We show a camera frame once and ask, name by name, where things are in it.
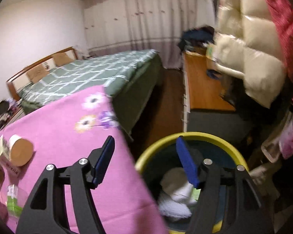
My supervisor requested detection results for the white nightstand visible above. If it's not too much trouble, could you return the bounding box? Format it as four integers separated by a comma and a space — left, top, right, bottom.
4, 107, 26, 127

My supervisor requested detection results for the left brown pillow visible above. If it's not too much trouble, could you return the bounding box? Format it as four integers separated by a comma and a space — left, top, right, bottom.
26, 64, 49, 83

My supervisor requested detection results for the cream puffer jacket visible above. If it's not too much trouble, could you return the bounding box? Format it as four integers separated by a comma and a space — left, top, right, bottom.
213, 0, 286, 108

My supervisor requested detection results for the white pink drink bottle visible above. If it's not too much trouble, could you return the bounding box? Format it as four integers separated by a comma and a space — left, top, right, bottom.
160, 168, 196, 205

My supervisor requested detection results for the white paper cup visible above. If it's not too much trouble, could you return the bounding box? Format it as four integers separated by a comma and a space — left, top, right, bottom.
9, 135, 34, 167

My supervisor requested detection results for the brown pillow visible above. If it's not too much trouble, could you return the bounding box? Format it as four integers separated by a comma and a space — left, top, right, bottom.
26, 64, 49, 83
52, 53, 74, 67

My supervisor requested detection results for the clear green label bottle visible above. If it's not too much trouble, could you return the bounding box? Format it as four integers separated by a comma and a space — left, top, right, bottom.
6, 184, 28, 219

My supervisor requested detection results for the bed with green quilt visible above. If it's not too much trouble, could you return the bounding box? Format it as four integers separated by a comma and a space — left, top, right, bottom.
6, 47, 163, 134

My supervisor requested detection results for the right brown pillow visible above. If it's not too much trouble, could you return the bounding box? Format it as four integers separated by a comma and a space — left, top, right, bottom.
52, 53, 74, 67

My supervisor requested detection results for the wooden desk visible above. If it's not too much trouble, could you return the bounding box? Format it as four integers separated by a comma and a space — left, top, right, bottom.
182, 52, 235, 132

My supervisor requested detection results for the dark clothes pile on desk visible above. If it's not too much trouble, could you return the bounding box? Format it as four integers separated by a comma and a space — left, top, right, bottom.
177, 25, 215, 52

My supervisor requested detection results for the pink floral tablecloth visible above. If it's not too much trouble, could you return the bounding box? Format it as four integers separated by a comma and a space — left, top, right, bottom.
0, 86, 167, 233

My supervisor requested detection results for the yellow rim trash bin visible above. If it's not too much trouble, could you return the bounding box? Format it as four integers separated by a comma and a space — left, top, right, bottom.
135, 132, 249, 233

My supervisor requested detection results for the green white carton box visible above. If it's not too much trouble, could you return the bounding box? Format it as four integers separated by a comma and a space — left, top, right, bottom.
0, 135, 21, 178

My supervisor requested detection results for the pink white curtain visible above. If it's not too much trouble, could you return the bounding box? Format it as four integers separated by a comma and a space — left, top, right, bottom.
82, 0, 215, 69

